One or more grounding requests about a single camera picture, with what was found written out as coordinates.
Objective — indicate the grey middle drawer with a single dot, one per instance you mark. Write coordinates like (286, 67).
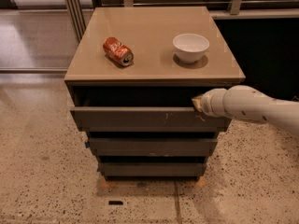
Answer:
(152, 147)

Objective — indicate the black floor marker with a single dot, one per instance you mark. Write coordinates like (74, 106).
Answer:
(115, 202)

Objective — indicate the orange soda can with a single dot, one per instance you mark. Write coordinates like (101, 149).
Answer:
(117, 51)

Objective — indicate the grey top drawer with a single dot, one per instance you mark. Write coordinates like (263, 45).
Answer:
(145, 119)

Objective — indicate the foam gripper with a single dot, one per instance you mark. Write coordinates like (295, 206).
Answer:
(206, 104)

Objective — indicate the grey drawer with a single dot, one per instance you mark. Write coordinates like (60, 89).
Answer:
(145, 119)
(152, 147)
(152, 169)

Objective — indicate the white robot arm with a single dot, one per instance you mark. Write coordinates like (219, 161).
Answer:
(247, 104)

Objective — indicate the grey bottom drawer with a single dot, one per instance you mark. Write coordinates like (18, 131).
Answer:
(152, 169)

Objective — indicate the grey window ledge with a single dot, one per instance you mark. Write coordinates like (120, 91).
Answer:
(251, 14)

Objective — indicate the white ceramic bowl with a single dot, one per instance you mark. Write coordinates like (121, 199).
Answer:
(190, 48)

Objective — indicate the grey drawer cabinet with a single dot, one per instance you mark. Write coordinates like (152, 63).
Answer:
(156, 77)

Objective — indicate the blue tape piece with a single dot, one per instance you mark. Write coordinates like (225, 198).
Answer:
(87, 144)

